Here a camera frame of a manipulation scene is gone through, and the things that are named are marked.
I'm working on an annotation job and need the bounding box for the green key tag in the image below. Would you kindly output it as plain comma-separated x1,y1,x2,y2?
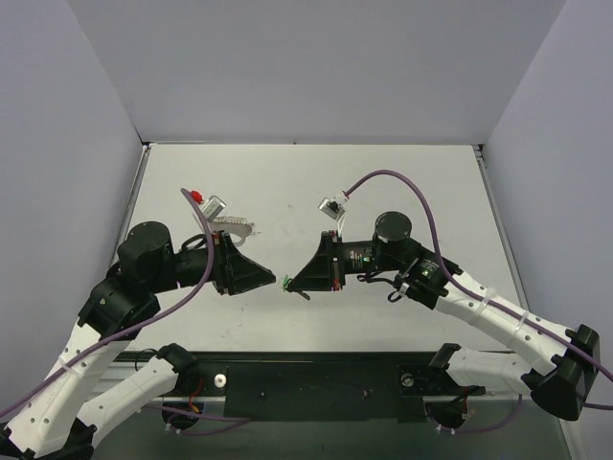
282,275,292,291

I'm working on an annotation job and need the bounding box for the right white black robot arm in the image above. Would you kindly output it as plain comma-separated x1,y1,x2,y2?
284,211,600,421

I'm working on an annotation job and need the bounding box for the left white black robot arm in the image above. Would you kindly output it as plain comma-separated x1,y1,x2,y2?
1,221,276,459

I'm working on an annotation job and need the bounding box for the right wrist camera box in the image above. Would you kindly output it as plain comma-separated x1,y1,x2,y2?
318,191,349,236

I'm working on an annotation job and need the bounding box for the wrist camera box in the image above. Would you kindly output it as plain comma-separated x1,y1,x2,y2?
190,190,226,221
318,191,349,236

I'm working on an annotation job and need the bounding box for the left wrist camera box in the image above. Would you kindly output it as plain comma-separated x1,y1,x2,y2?
190,190,226,221

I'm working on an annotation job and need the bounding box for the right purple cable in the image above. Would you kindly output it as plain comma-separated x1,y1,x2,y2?
337,169,613,411

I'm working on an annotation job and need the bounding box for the purple cable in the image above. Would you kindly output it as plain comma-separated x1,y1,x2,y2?
0,187,221,418
337,169,613,411

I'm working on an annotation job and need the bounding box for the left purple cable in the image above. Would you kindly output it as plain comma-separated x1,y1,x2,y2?
0,187,221,418

